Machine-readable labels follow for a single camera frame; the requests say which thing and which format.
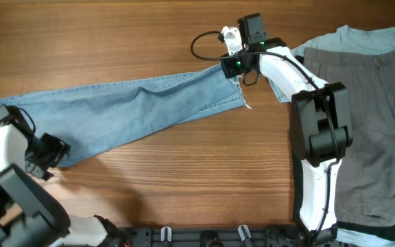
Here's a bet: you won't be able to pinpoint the light blue denim jeans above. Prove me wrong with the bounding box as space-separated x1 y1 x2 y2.
0 65 246 167

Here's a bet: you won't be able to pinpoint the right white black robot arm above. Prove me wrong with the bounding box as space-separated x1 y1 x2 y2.
218 14 352 246

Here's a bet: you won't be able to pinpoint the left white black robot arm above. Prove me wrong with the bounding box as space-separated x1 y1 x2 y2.
0 105 131 246

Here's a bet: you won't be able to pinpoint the light blue t-shirt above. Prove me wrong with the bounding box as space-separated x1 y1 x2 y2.
267 24 395 247

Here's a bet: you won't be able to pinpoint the grey shorts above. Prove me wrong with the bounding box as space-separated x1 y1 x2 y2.
304 48 395 226

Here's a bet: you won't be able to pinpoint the black garment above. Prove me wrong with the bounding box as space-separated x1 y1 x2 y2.
290 52 395 243

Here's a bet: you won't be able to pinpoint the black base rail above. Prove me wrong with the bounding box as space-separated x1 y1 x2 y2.
122 227 299 247

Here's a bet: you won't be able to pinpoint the left white rail clip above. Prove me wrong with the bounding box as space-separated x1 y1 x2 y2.
160 226 172 242

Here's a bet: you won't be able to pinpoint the white rail clip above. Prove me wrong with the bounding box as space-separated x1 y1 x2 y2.
160 226 172 242
237 224 252 242

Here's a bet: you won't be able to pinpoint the right white rail clip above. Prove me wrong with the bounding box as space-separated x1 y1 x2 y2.
237 224 252 242

